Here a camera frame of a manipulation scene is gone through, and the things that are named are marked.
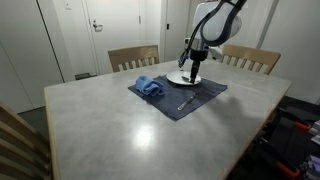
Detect silver metal blocks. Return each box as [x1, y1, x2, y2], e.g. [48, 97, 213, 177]
[308, 119, 320, 146]

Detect black clamp with orange handle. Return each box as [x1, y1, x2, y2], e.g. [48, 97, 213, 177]
[259, 138, 301, 180]
[286, 114, 313, 133]

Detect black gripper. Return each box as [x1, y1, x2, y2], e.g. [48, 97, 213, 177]
[189, 49, 209, 84]

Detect white round plate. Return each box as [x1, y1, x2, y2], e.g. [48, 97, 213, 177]
[165, 70, 203, 87]

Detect black cable bundle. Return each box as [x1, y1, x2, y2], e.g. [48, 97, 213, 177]
[177, 0, 249, 70]

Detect dark blue table mat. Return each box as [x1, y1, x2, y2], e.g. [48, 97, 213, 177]
[127, 75, 229, 122]

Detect silver door lever handle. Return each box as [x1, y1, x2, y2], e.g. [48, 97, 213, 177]
[92, 19, 104, 33]

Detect wooden slat-back chair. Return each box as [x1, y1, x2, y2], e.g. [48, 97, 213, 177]
[107, 44, 161, 73]
[0, 101, 53, 180]
[218, 44, 282, 76]

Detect dark wall floor vent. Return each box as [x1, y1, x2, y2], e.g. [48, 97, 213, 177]
[74, 72, 98, 81]

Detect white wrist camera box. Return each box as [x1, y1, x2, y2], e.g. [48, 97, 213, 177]
[209, 45, 224, 62]

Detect blue folded cloth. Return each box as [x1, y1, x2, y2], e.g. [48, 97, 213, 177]
[134, 75, 165, 98]

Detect white room door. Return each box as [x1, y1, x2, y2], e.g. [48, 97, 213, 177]
[83, 0, 142, 76]

